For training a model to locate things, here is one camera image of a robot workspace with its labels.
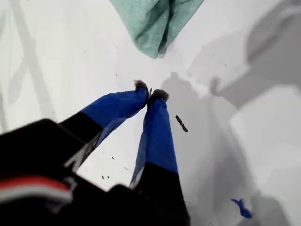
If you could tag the pale green T-shirt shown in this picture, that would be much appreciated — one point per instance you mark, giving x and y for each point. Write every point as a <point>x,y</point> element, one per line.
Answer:
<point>145,28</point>

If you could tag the knobby black rubber scrap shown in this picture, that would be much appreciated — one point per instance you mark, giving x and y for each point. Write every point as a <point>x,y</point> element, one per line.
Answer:
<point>181,123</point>

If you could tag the blue tape scrap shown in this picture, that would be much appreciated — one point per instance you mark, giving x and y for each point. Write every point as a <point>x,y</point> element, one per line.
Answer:
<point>244,209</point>

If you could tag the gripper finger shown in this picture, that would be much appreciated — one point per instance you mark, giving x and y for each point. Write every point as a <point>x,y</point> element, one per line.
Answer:
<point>157,146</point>
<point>113,107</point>

